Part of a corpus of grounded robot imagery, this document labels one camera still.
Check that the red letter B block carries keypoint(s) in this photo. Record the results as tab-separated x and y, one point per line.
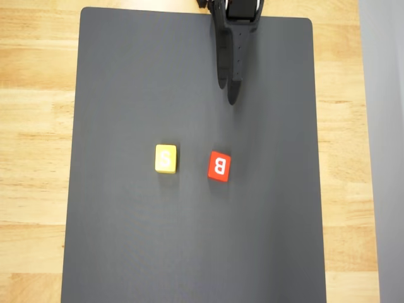
212	172

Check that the yellow letter S block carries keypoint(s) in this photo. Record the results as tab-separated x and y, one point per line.
158	151

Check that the dark grey rubber mat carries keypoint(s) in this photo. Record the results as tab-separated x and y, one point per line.
158	236

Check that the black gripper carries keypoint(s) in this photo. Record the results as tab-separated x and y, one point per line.
237	26

